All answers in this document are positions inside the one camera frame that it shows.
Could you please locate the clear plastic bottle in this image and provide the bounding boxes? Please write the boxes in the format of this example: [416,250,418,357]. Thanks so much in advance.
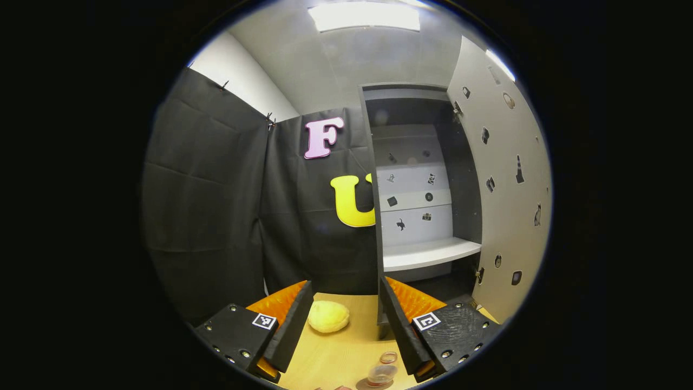
[367,351,400,387]

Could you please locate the black backdrop cloth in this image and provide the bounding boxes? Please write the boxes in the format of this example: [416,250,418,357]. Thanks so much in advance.
[142,68,380,326]

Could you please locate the white cabinet shelf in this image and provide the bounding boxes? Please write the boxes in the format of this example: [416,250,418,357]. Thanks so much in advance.
[382,237,482,272]

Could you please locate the grey cabinet door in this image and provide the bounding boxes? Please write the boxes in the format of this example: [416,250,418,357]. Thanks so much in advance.
[447,35,553,324]

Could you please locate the large ceiling light panel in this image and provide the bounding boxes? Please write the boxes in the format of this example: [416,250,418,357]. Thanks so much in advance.
[308,3,421,32]

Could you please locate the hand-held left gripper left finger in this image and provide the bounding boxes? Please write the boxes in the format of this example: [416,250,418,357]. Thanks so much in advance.
[194,280,315,382]

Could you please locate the dark grey cabinet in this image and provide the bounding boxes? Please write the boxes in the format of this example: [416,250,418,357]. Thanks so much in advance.
[358,82,485,339]

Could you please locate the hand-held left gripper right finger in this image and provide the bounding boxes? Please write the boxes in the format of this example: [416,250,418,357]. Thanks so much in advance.
[379,276,501,382]

